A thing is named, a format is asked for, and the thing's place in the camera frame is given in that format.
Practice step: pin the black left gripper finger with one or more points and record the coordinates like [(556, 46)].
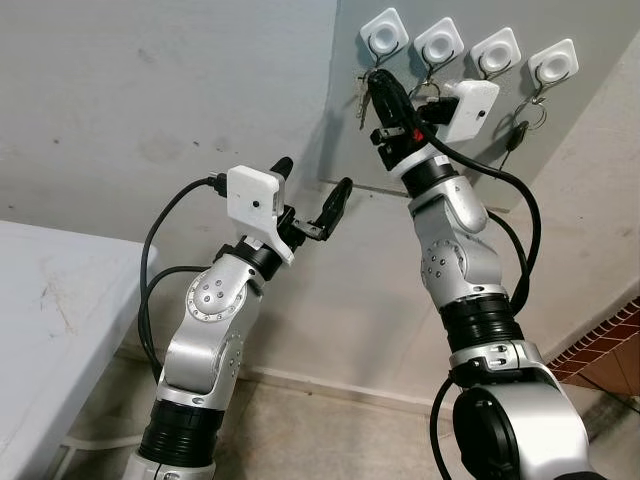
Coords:
[(336, 203), (283, 167)]

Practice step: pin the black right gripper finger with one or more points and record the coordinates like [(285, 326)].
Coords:
[(383, 98), (402, 105)]

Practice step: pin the small metal key bunch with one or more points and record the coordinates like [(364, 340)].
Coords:
[(363, 100)]

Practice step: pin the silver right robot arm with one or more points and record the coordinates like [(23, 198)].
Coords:
[(450, 260)]

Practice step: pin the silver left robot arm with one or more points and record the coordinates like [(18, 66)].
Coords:
[(205, 330)]

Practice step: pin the white plastic folding table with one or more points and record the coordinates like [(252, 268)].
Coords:
[(60, 320)]

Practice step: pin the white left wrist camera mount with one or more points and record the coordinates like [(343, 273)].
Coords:
[(255, 200)]

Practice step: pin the white square wall hook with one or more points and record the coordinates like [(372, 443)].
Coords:
[(384, 33), (495, 52), (553, 63), (439, 42)]

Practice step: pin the grey wall panel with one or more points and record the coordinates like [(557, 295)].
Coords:
[(590, 130)]

